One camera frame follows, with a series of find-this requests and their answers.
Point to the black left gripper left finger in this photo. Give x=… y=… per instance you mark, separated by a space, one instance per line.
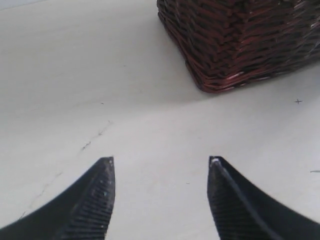
x=82 y=212

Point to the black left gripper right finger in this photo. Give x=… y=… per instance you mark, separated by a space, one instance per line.
x=242 y=211

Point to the dark brown wicker basket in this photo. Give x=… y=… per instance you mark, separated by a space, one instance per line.
x=230 y=43

